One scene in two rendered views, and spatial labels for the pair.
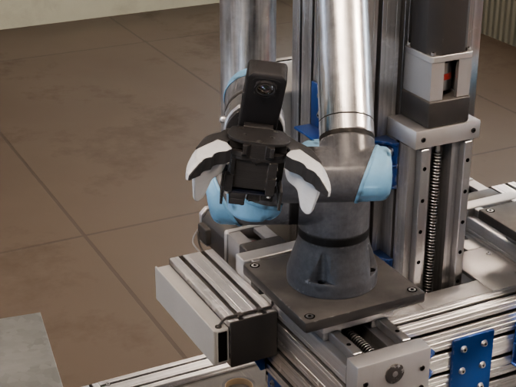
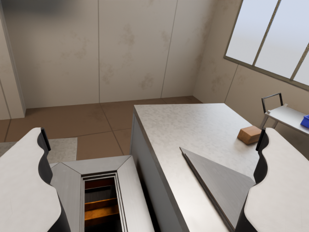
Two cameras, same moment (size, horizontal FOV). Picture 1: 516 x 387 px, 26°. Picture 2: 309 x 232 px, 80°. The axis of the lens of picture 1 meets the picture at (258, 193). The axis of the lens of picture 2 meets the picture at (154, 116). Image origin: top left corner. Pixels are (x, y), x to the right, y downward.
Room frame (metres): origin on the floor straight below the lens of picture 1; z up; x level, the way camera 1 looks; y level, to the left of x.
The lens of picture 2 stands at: (1.18, -0.01, 1.52)
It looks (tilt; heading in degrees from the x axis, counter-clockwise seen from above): 30 degrees down; 176
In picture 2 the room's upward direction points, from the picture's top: 9 degrees clockwise
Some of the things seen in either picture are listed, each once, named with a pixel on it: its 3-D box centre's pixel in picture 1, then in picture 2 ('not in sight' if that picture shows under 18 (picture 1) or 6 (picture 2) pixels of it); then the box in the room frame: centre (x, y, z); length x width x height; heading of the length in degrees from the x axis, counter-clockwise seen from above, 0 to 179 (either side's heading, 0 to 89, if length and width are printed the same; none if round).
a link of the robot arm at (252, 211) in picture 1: (266, 176); not in sight; (1.38, -0.01, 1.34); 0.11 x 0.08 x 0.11; 91
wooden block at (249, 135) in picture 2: not in sight; (250, 134); (0.47, 0.50, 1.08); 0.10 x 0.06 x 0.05; 120
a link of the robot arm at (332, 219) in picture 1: (330, 185); not in sight; (1.64, -0.12, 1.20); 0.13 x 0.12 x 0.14; 91
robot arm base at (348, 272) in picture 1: (332, 250); not in sight; (1.64, -0.12, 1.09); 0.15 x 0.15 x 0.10
